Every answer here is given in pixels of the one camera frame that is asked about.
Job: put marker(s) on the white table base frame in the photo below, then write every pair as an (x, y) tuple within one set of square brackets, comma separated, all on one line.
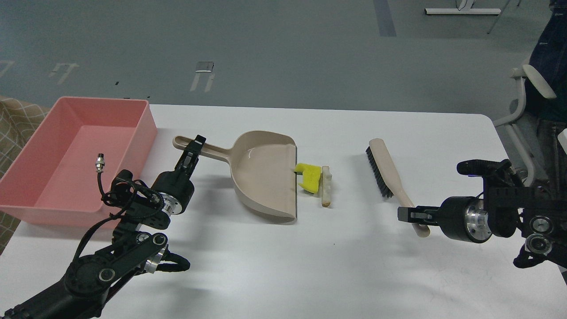
[(466, 8)]

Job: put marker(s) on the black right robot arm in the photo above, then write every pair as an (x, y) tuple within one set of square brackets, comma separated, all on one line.
[(505, 206)]

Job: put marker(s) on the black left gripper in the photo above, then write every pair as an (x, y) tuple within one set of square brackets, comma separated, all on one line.
[(176, 186)]

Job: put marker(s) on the yellow sponge piece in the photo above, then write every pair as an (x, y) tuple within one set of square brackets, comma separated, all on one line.
[(311, 176)]

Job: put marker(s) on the person in dark clothes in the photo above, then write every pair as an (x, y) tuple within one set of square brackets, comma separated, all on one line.
[(549, 58)]

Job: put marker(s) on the beige hand brush black bristles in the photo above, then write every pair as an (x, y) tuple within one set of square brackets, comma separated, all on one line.
[(386, 174)]

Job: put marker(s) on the beige plastic dustpan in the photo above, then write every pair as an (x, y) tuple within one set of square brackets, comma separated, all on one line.
[(261, 165)]

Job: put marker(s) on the pink plastic bin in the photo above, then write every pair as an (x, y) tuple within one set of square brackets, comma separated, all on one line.
[(53, 181)]

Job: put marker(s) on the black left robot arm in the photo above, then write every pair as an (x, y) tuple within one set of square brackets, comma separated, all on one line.
[(126, 244)]

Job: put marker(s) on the beige checkered cloth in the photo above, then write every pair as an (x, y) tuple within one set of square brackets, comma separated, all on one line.
[(18, 122)]

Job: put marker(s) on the white office chair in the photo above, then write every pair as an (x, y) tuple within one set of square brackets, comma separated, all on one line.
[(526, 124)]

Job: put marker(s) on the white foam stick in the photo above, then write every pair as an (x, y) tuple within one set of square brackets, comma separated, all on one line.
[(326, 183)]

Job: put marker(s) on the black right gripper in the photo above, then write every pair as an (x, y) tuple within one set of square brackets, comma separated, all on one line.
[(460, 218)]

